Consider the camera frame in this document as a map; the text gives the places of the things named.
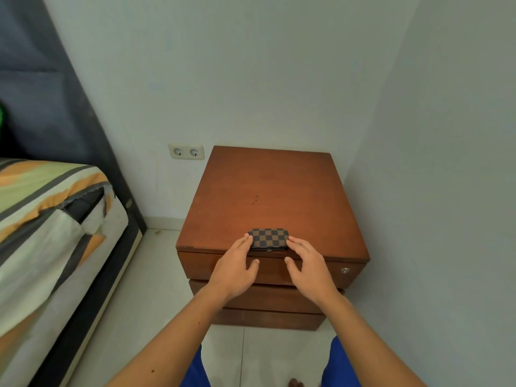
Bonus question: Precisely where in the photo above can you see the blue shorts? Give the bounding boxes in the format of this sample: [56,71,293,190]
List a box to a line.
[179,335,362,387]

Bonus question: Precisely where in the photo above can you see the striped bed sheet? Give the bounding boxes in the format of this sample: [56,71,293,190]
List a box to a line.
[0,158,130,387]

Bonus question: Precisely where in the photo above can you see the white double wall socket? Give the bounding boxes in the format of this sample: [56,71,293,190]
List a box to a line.
[168,143,205,161]

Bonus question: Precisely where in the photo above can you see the brown wooden nightstand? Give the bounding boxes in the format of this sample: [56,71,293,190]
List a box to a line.
[176,146,371,332]

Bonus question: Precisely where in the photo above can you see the plain wooden nightstand drawer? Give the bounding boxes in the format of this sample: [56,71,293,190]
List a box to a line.
[189,279,346,315]

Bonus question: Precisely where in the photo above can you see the person's right hand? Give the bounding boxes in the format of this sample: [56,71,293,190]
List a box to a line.
[284,236,342,306]

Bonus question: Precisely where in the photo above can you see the person's left hand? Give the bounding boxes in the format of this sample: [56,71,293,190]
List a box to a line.
[207,233,260,301]

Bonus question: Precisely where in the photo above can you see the black bed base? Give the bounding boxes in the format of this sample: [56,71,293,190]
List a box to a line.
[40,229,146,387]

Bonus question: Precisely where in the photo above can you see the checkered brown wallet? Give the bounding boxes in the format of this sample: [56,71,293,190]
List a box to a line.
[247,228,291,252]

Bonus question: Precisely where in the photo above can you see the nightstand drawer with lock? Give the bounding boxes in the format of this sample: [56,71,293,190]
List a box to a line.
[177,251,370,291]

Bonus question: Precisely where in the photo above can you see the dark grey bed headboard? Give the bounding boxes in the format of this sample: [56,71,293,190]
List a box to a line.
[0,0,148,235]

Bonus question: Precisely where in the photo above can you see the person's right forearm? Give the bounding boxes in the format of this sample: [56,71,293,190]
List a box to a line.
[322,291,429,387]

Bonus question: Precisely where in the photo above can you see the person's left forearm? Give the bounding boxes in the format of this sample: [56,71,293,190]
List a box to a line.
[106,283,230,387]

